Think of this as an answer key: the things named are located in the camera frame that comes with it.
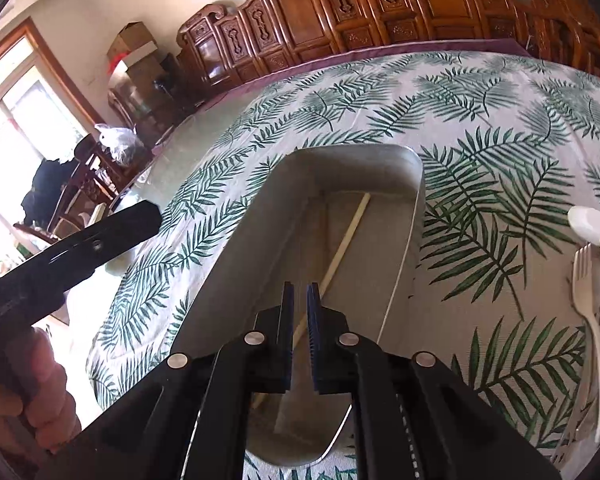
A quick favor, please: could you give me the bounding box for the dark wooden cabinet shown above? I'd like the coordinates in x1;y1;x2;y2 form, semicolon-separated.
107;55;201;147

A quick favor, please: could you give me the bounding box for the wooden chopstick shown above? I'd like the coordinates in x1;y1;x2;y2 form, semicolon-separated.
252;194;372;411

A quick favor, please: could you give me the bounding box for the large white spoon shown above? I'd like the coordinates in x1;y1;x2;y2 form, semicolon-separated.
567;205;600;311

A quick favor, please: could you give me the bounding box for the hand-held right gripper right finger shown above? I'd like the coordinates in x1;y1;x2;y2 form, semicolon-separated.
307;282;563;480

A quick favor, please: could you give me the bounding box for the pale beige plastic fork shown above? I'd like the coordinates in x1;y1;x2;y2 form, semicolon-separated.
571;244;600;445

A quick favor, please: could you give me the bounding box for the person's left hand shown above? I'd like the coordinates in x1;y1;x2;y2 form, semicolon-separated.
0;329;83;456

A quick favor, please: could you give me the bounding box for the metal tray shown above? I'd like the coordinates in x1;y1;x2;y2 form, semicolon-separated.
172;144;426;466

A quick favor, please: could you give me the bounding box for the white plastic bag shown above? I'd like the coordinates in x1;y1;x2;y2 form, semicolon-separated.
95;123;142;167

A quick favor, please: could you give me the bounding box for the carved wooden chair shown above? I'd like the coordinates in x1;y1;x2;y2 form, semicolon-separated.
515;0;600;83

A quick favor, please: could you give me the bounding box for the wood framed window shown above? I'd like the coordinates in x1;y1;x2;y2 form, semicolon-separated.
0;16;100;171

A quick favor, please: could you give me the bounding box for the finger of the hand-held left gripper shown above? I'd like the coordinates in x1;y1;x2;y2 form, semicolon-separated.
45;200;162;302

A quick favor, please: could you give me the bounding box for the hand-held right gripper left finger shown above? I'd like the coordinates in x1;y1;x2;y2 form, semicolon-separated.
35;282;296;480

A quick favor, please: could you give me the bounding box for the leaf print tablecloth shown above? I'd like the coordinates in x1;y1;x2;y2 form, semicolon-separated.
82;50;600;480

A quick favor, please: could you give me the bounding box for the dark clothing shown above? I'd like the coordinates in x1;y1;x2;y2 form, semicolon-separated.
20;159;82;227

